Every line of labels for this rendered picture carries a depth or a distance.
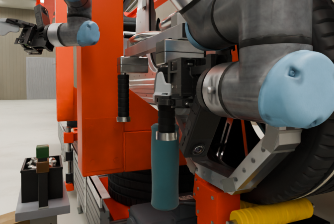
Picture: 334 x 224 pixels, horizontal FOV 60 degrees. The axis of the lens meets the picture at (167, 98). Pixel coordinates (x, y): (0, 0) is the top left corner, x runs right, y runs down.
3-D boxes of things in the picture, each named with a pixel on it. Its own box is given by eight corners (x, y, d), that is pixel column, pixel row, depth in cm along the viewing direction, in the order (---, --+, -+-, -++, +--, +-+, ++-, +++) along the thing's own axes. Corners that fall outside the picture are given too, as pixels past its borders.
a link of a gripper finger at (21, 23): (4, 19, 92) (33, 28, 94) (6, 15, 93) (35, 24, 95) (7, 27, 96) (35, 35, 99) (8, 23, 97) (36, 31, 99)
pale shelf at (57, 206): (70, 213, 100) (70, 204, 100) (15, 222, 93) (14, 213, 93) (62, 178, 139) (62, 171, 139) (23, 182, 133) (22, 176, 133)
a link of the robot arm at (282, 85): (348, 43, 28) (346, 130, 28) (267, 55, 38) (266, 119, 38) (287, 37, 25) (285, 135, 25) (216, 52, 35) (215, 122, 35)
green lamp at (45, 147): (49, 158, 96) (48, 146, 96) (36, 159, 95) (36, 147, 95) (48, 155, 100) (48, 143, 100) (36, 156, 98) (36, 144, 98)
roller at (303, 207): (320, 219, 82) (320, 199, 81) (234, 241, 70) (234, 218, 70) (303, 211, 87) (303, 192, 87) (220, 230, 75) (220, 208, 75)
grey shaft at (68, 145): (73, 191, 223) (72, 127, 221) (66, 192, 221) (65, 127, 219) (72, 188, 231) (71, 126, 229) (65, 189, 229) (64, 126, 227)
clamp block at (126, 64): (148, 73, 91) (148, 56, 91) (120, 72, 87) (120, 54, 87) (143, 73, 95) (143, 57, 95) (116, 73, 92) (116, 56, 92)
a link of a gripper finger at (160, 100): (169, 93, 56) (197, 94, 48) (169, 103, 56) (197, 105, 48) (147, 94, 53) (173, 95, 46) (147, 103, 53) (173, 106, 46)
